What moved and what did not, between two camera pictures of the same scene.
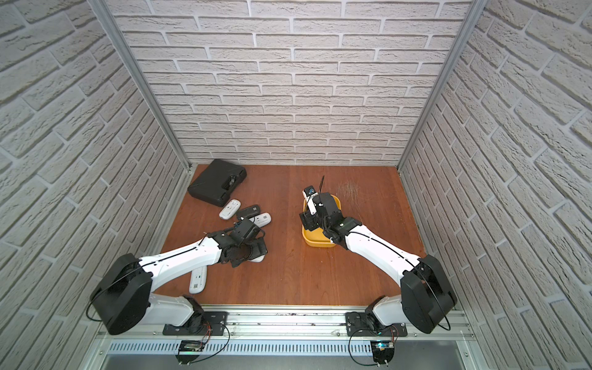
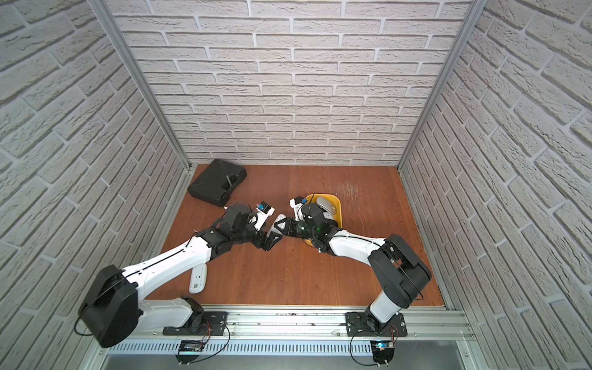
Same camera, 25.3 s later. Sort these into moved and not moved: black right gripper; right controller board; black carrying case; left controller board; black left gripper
Moved: black left gripper; black right gripper
Not moved: right controller board; left controller board; black carrying case
